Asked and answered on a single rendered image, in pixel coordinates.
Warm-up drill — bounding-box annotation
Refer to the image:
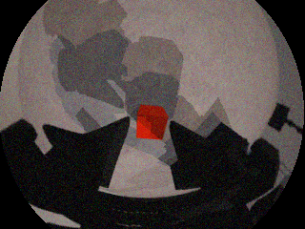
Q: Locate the red cube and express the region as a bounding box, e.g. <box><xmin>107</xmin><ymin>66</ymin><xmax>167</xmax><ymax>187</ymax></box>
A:
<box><xmin>136</xmin><ymin>106</ymin><xmax>169</xmax><ymax>140</ymax></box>

